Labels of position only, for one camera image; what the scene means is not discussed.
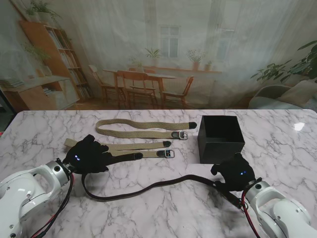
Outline dark brown woven belt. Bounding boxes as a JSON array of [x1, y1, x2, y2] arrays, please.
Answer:
[[81, 152, 246, 208]]

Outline red black right arm cables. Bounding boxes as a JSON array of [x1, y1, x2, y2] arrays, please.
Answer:
[[238, 195, 264, 238]]

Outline black panel beside backdrop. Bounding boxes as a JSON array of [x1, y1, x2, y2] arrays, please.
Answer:
[[0, 88, 18, 137]]

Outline black belt storage box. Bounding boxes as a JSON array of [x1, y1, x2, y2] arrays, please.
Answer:
[[197, 115, 246, 165]]

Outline red black arm cables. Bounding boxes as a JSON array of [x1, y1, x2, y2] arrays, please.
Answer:
[[238, 195, 264, 238], [32, 173, 76, 238]]

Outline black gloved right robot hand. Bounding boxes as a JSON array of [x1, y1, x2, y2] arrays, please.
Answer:
[[210, 152, 257, 193]]

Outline red black left arm cables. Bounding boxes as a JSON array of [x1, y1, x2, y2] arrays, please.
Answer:
[[32, 173, 76, 238]]

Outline beige woven belt folded double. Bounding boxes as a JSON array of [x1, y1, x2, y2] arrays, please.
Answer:
[[63, 138, 175, 159], [95, 119, 198, 141]]

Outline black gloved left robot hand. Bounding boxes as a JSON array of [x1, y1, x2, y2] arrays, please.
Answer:
[[63, 134, 113, 175]]

